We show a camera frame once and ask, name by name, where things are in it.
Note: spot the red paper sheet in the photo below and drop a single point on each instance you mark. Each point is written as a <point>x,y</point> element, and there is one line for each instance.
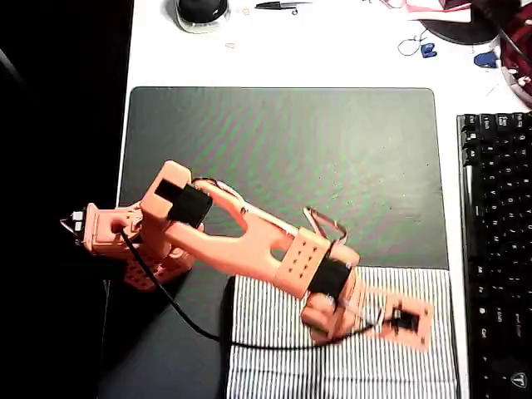
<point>436,10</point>

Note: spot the striped grey cloth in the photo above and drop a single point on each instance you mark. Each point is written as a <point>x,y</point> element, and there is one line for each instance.
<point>395,374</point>

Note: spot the round black glass jar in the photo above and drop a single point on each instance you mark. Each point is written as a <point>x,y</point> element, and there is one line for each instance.
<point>203,12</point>

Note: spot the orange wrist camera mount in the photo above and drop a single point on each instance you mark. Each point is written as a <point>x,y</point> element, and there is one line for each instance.
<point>420,332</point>

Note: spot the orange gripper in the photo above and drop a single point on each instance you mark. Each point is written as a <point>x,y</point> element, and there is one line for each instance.
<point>409,322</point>

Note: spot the black desk mat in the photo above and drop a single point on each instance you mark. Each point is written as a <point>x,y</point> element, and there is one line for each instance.
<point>291,145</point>

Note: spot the dark round pad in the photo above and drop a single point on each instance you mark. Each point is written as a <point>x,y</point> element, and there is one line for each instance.
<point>461,33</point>

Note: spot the black thread snips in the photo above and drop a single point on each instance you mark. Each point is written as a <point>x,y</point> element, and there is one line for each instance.
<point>270,5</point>

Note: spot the flat clear plastic scrap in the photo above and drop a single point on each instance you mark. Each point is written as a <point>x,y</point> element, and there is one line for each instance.
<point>230,45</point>

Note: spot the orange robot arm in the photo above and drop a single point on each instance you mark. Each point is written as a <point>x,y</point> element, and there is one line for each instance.
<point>232,249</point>

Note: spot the wide blue plastic part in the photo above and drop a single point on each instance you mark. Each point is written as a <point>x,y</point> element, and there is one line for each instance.
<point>484,59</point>

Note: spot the black keyboard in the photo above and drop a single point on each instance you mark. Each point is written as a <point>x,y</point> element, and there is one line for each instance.
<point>498,208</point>

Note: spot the red plaid cloth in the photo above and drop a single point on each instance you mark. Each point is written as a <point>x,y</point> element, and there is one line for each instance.
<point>521,41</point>

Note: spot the small blue plastic part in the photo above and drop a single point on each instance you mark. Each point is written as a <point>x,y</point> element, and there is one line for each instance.
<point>428,50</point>

